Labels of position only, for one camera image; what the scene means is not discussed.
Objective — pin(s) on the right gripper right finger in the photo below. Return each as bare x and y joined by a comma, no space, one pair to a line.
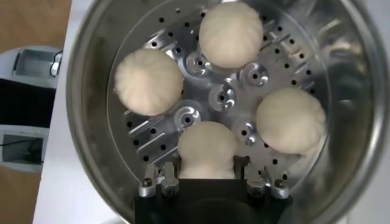
265,184

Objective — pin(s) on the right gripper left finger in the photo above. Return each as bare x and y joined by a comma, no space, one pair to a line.
158,184

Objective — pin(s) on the white steamed baozi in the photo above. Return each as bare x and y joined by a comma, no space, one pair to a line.
207,149
149,82
231,33
289,120

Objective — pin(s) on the stainless steel steamer basket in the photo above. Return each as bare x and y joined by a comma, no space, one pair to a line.
91,106

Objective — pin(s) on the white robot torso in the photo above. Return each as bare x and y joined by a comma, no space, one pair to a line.
24,103

